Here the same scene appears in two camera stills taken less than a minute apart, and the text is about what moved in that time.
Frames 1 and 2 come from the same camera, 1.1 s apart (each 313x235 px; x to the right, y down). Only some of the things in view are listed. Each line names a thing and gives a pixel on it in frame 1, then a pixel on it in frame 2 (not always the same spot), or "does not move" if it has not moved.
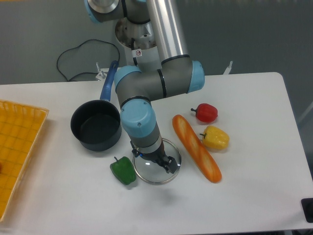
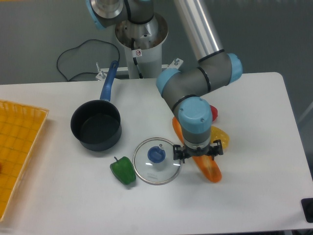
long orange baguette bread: (203, 156) does not move
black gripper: (158, 157) to (214, 149)
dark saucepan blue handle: (97, 123) does not move
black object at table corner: (307, 205) does not move
